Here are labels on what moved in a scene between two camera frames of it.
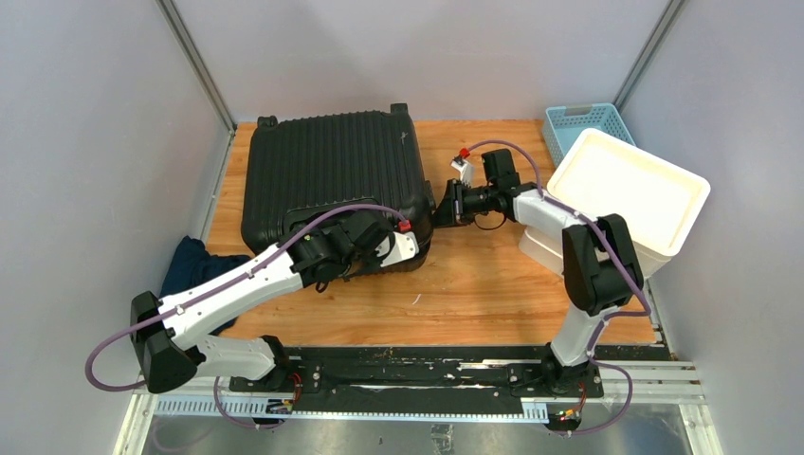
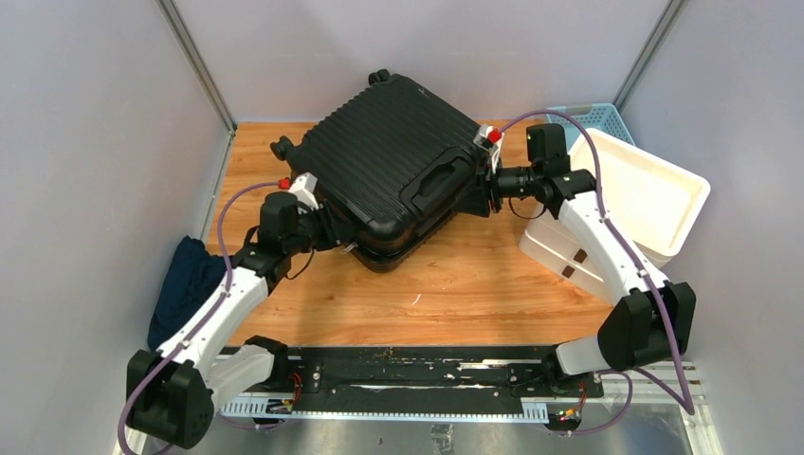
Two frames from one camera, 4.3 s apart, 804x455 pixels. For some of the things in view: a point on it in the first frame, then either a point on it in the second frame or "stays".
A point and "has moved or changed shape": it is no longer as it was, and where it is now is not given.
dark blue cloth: x=191 y=263 stays
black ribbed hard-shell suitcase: x=306 y=168 has moved or changed shape
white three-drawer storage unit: x=602 y=176 stays
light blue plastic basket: x=563 y=123 stays
